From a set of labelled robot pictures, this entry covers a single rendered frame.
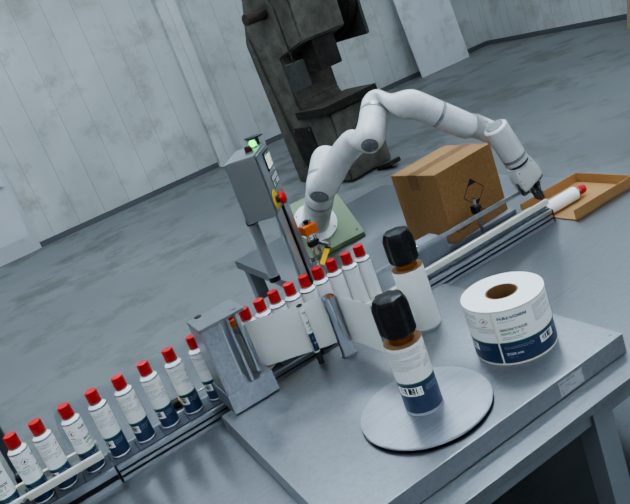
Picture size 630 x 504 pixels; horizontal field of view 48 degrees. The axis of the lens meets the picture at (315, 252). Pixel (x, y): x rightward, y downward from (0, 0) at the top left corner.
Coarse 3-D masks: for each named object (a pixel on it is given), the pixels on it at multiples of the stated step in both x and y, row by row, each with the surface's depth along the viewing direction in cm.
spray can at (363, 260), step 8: (352, 248) 217; (360, 248) 216; (360, 256) 217; (368, 256) 218; (360, 264) 217; (368, 264) 217; (360, 272) 218; (368, 272) 218; (368, 280) 219; (376, 280) 220; (368, 288) 220; (376, 288) 220
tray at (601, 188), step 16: (576, 176) 273; (592, 176) 266; (608, 176) 260; (624, 176) 253; (544, 192) 267; (560, 192) 270; (592, 192) 258; (608, 192) 246; (576, 208) 241; (592, 208) 244
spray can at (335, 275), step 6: (330, 258) 215; (330, 264) 213; (336, 264) 214; (330, 270) 214; (336, 270) 214; (330, 276) 214; (336, 276) 213; (342, 276) 214; (330, 282) 215; (336, 282) 214; (342, 282) 214; (336, 288) 214; (342, 288) 215; (348, 288) 217; (336, 294) 216; (342, 294) 215; (348, 294) 216
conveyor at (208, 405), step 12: (528, 216) 246; (516, 228) 241; (492, 240) 238; (468, 252) 236; (432, 276) 228; (288, 360) 208; (204, 408) 199; (180, 420) 198; (192, 420) 196; (156, 432) 196; (168, 432) 194; (132, 444) 194; (144, 444) 192
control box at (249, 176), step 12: (264, 144) 211; (240, 156) 202; (252, 156) 197; (228, 168) 199; (240, 168) 198; (252, 168) 198; (264, 168) 202; (240, 180) 200; (252, 180) 199; (264, 180) 200; (240, 192) 201; (252, 192) 201; (264, 192) 200; (276, 192) 207; (240, 204) 202; (252, 204) 202; (264, 204) 202; (276, 204) 202; (252, 216) 203; (264, 216) 203
